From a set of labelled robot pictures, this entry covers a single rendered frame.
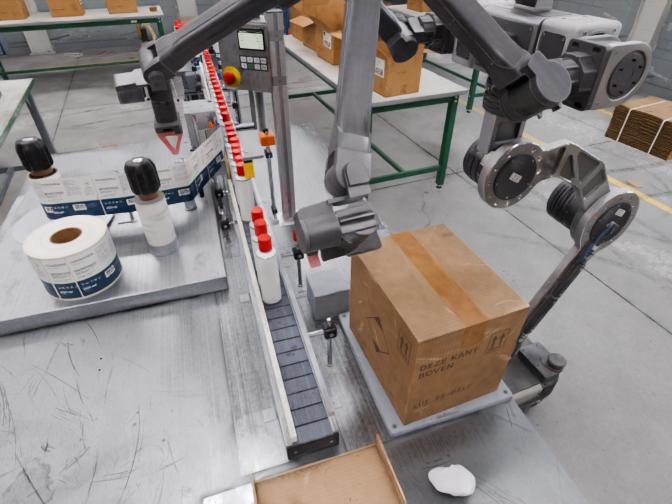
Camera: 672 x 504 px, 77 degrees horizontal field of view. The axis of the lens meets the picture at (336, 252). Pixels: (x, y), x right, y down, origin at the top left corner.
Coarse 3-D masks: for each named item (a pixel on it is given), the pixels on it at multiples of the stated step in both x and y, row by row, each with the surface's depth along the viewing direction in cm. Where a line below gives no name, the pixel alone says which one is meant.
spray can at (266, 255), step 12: (264, 240) 101; (264, 252) 103; (276, 252) 105; (264, 264) 104; (276, 264) 107; (264, 276) 107; (276, 276) 108; (264, 288) 110; (276, 288) 110; (264, 300) 113; (276, 300) 113
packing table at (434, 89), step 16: (288, 48) 387; (304, 48) 387; (304, 64) 371; (320, 64) 343; (336, 80) 308; (432, 80) 308; (448, 80) 308; (288, 96) 462; (304, 96) 469; (400, 96) 280; (416, 96) 280; (432, 96) 284; (448, 96) 288; (448, 112) 304; (448, 128) 309; (448, 144) 317; (384, 176) 314; (400, 176) 319
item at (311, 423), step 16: (256, 272) 124; (288, 304) 113; (272, 320) 109; (288, 320) 109; (272, 336) 104; (288, 336) 104; (288, 352) 101; (304, 352) 101; (288, 368) 97; (304, 368) 97; (288, 384) 94; (304, 384) 94; (288, 400) 90; (304, 400) 90; (320, 400) 90; (304, 416) 88; (320, 416) 88; (304, 432) 85; (320, 432) 85
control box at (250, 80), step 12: (252, 24) 115; (264, 24) 115; (228, 36) 119; (264, 36) 116; (228, 48) 121; (228, 60) 123; (240, 72) 124; (252, 72) 123; (264, 72) 122; (240, 84) 127; (252, 84) 125; (264, 84) 124
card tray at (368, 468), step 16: (368, 448) 87; (320, 464) 84; (336, 464) 84; (352, 464) 84; (368, 464) 84; (384, 464) 84; (272, 480) 82; (288, 480) 82; (304, 480) 82; (320, 480) 82; (336, 480) 82; (352, 480) 82; (368, 480) 82; (384, 480) 82; (256, 496) 80; (272, 496) 80; (288, 496) 80; (304, 496) 80; (320, 496) 80; (336, 496) 80; (352, 496) 80; (368, 496) 80; (384, 496) 80; (400, 496) 77
